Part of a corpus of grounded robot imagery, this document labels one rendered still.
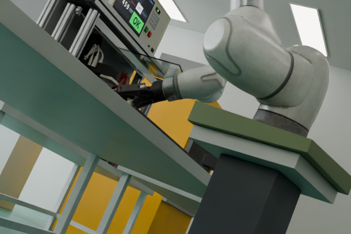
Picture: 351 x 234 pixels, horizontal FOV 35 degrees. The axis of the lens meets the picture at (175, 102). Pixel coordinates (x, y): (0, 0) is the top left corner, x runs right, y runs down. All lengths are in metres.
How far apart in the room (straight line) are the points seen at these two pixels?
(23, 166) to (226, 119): 4.95
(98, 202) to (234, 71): 4.62
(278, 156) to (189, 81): 0.63
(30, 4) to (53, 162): 6.56
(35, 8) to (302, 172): 1.18
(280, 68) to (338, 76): 6.21
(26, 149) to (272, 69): 4.95
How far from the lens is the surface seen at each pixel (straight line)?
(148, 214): 5.68
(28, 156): 6.27
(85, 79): 1.43
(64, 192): 5.52
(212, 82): 1.90
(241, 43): 1.40
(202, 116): 1.48
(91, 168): 3.34
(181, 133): 5.77
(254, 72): 1.43
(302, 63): 1.53
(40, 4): 2.12
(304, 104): 1.53
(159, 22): 2.45
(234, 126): 1.42
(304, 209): 7.19
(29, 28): 1.23
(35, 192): 8.63
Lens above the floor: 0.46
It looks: 12 degrees up
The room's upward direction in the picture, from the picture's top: 24 degrees clockwise
